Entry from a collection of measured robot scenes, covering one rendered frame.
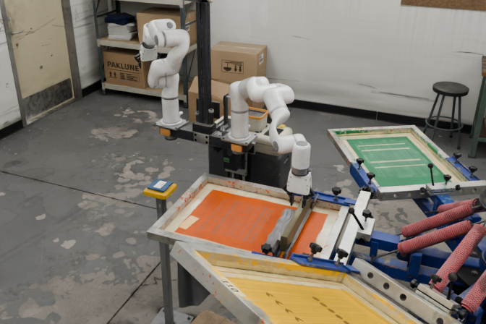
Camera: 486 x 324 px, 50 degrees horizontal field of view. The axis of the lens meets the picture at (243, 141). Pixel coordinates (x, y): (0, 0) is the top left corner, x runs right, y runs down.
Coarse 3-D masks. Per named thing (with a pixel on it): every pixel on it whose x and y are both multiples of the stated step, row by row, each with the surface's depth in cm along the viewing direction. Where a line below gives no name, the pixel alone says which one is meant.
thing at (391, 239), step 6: (372, 234) 220; (378, 234) 220; (384, 234) 220; (390, 234) 220; (372, 240) 218; (378, 240) 217; (384, 240) 217; (390, 240) 217; (396, 240) 217; (366, 246) 221; (378, 246) 219; (384, 246) 218; (390, 246) 216; (396, 246) 215; (396, 252) 217
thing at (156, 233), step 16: (208, 176) 274; (192, 192) 260; (256, 192) 266; (272, 192) 263; (176, 208) 246; (336, 208) 252; (160, 224) 234; (336, 224) 236; (160, 240) 228; (176, 240) 225; (192, 240) 224; (336, 240) 226; (320, 256) 215
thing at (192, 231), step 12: (204, 216) 247; (180, 228) 238; (192, 228) 238; (264, 228) 239; (216, 240) 230; (228, 240) 230; (264, 240) 230; (300, 240) 230; (312, 240) 231; (300, 252) 223
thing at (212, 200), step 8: (216, 192) 267; (224, 192) 267; (208, 200) 260; (216, 200) 260; (240, 200) 260; (248, 200) 260; (256, 200) 260; (264, 200) 260; (200, 208) 253; (208, 208) 253; (280, 208) 254; (296, 208) 254; (272, 216) 247; (280, 216) 247; (312, 216) 248; (320, 216) 248; (272, 224) 241; (304, 224) 242; (312, 224) 242; (320, 224) 242; (304, 232) 236; (312, 232) 236
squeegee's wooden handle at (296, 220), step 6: (300, 204) 238; (300, 210) 233; (306, 210) 241; (294, 216) 229; (300, 216) 232; (294, 222) 225; (300, 222) 234; (288, 228) 221; (294, 228) 224; (282, 234) 217; (288, 234) 217; (294, 234) 227; (282, 240) 216; (288, 240) 217; (282, 246) 217
